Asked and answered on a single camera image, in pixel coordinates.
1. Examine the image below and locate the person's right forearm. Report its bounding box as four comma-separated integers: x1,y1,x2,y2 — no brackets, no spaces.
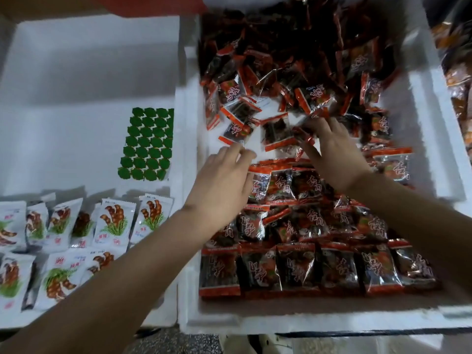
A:
347,175,472,298

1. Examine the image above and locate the person's left forearm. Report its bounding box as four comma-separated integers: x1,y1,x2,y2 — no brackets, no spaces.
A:
0,210,218,354

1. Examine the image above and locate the clear round plastic tub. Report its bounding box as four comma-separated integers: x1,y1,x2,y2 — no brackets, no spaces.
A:
291,335,384,354

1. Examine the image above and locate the person's right white shoe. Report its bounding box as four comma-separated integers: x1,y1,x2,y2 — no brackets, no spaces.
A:
260,334,295,354

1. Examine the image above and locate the pile of dark red packets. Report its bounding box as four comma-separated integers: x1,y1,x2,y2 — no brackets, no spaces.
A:
198,0,443,301

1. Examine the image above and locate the green leaf-pattern sheet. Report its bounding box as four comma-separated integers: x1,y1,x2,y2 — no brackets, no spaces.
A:
117,107,176,182

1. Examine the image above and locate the person's left hand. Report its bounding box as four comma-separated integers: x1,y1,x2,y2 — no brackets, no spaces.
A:
183,145,258,236

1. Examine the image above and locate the person's left white shoe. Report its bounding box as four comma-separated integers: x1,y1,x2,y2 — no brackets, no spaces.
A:
221,334,258,354

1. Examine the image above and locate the pile of brown packets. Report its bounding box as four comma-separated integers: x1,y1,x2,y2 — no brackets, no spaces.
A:
434,20,472,163

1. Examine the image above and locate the person's right hand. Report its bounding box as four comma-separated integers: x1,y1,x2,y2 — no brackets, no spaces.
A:
294,116,377,196

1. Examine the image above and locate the pile of white printed packets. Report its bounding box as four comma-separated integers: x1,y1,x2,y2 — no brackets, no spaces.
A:
0,191,176,316

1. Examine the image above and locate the person's white shoe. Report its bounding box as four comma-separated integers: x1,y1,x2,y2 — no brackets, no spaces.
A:
260,334,295,354
221,334,258,354

